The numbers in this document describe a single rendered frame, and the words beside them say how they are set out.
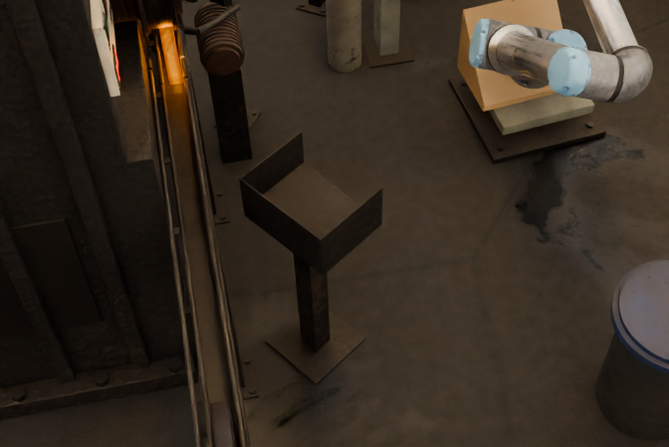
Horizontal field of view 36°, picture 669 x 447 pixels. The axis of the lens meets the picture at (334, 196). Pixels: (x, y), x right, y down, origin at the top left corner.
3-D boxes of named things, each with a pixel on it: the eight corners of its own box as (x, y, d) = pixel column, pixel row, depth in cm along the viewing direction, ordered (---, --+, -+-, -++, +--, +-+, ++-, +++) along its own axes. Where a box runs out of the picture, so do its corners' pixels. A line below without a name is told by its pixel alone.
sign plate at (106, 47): (110, 97, 204) (92, 29, 190) (103, 14, 221) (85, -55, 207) (121, 95, 205) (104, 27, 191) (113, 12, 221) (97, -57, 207)
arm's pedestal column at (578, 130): (554, 57, 362) (557, 40, 356) (605, 135, 338) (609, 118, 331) (448, 82, 355) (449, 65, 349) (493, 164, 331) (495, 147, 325)
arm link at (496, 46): (513, 72, 318) (617, 113, 247) (460, 64, 315) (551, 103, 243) (524, 24, 315) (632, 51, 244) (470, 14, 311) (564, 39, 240)
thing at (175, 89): (162, 98, 261) (161, 96, 261) (155, 49, 273) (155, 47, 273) (191, 94, 262) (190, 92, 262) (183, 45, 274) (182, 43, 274)
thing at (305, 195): (330, 398, 279) (321, 240, 223) (263, 341, 290) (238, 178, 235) (379, 350, 288) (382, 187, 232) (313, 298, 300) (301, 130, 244)
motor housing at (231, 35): (219, 171, 331) (198, 49, 290) (211, 123, 345) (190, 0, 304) (259, 165, 333) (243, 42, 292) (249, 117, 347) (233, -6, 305)
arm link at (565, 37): (563, 85, 321) (588, 84, 304) (513, 77, 318) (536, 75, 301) (571, 37, 321) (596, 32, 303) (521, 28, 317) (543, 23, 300)
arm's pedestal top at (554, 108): (551, 50, 353) (553, 41, 350) (592, 112, 333) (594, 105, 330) (465, 70, 347) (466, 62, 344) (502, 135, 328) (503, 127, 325)
